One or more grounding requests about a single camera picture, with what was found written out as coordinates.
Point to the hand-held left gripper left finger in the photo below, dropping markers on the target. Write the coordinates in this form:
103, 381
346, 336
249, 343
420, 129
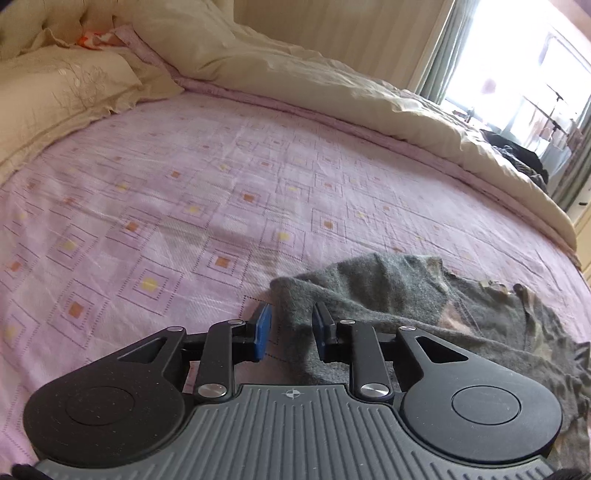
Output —
263, 330

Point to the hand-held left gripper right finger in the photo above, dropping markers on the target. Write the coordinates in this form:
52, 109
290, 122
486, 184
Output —
318, 325

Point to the grey knitted sweater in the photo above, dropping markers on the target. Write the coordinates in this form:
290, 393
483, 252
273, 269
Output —
383, 290

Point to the pile of dark clothes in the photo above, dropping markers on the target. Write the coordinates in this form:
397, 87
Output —
519, 159

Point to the clothes drying rack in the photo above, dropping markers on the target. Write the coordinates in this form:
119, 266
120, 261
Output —
561, 120

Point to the purple square-patterned bed sheet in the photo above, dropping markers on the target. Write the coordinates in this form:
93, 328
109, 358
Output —
194, 175

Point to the beige duvet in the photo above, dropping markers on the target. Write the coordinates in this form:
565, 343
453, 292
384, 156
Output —
286, 60

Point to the green curtain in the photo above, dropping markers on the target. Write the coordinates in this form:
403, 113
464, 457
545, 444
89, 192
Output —
445, 50

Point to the beige embroidered pillow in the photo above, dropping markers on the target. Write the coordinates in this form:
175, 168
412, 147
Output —
60, 97

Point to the orange and white cloth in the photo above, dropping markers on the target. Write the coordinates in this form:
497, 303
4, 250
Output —
94, 40

